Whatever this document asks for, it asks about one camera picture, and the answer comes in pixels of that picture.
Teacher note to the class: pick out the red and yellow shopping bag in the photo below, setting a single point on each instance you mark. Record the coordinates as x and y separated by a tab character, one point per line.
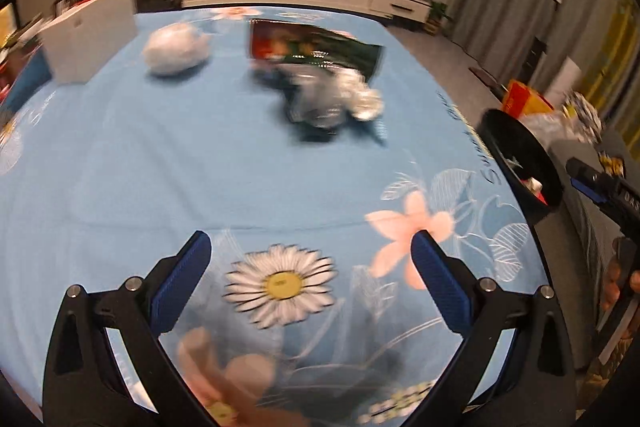
522	99

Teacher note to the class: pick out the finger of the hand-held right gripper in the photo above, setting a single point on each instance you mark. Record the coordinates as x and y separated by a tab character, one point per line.
592	179

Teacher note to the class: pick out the black round trash bin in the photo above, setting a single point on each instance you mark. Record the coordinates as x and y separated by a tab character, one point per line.
525	147

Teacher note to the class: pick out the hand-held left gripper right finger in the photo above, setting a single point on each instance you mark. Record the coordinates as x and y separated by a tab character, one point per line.
442	279

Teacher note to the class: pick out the red and green snack packet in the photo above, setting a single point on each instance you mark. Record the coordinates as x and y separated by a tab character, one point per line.
310	47

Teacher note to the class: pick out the grey sofa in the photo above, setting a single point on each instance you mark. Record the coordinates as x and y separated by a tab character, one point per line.
585	217

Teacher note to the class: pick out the large white plastic bag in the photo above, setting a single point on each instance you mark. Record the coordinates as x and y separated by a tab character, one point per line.
550	124

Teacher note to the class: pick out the small potted plant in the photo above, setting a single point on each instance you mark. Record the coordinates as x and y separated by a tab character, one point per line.
439	14

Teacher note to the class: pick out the crumpled white tissue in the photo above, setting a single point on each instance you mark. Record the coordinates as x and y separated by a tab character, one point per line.
365	99

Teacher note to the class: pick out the person's right hand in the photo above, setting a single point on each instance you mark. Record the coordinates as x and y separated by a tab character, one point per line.
610	287

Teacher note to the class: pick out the blue floral tablecloth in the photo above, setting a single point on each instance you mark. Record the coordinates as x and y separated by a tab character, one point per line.
150	157

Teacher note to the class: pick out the white box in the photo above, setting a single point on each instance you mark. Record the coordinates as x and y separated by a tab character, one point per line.
90	42

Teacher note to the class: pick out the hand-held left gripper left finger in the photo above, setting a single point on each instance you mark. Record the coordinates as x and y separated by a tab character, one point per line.
182	279

